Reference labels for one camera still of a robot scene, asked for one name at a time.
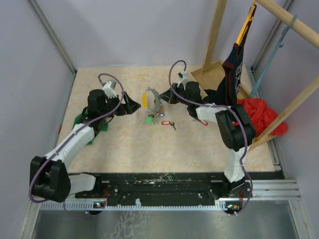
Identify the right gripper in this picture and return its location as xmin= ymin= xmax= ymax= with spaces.
xmin=159 ymin=83 xmax=191 ymax=107

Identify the green cloth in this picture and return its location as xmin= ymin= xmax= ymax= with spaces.
xmin=69 ymin=108 xmax=108 ymax=146

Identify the wooden clothes rack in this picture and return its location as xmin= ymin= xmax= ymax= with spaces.
xmin=189 ymin=0 xmax=319 ymax=150

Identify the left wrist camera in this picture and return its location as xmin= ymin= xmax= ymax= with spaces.
xmin=102 ymin=80 xmax=117 ymax=98

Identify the aluminium frame rail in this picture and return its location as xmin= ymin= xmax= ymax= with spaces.
xmin=39 ymin=180 xmax=301 ymax=214

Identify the large metal keyring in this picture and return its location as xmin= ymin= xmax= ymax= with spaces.
xmin=142 ymin=87 xmax=162 ymax=114

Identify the red cloth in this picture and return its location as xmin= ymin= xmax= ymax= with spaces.
xmin=237 ymin=98 xmax=278 ymax=137

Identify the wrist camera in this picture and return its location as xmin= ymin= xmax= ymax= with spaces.
xmin=102 ymin=80 xmax=117 ymax=98
xmin=178 ymin=70 xmax=190 ymax=86

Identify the dark navy jersey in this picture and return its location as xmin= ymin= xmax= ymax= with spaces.
xmin=204 ymin=42 xmax=250 ymax=107

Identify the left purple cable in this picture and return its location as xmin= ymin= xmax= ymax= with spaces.
xmin=27 ymin=73 xmax=125 ymax=220

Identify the bunch of tagged keys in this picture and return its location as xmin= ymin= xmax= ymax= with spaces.
xmin=146 ymin=107 xmax=165 ymax=124

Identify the red tagged key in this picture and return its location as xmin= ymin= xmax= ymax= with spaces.
xmin=161 ymin=120 xmax=176 ymax=130
xmin=193 ymin=119 xmax=208 ymax=126

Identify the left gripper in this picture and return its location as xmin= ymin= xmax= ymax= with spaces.
xmin=100 ymin=91 xmax=141 ymax=119

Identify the yellow clothes hanger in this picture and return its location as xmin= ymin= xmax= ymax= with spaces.
xmin=236 ymin=0 xmax=257 ymax=46

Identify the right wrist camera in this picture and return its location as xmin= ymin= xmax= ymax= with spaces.
xmin=178 ymin=70 xmax=190 ymax=86

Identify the blue clothes hanger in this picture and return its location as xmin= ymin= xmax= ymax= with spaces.
xmin=249 ymin=14 xmax=298 ymax=97

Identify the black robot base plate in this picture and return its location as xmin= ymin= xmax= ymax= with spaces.
xmin=75 ymin=172 xmax=252 ymax=207

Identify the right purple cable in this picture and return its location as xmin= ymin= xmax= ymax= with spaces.
xmin=168 ymin=59 xmax=254 ymax=217

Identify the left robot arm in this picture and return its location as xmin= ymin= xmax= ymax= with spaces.
xmin=28 ymin=89 xmax=141 ymax=203

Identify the purple cable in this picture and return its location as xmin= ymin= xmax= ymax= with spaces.
xmin=168 ymin=59 xmax=254 ymax=217
xmin=27 ymin=73 xmax=125 ymax=220

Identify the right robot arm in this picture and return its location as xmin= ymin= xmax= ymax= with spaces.
xmin=159 ymin=81 xmax=256 ymax=197

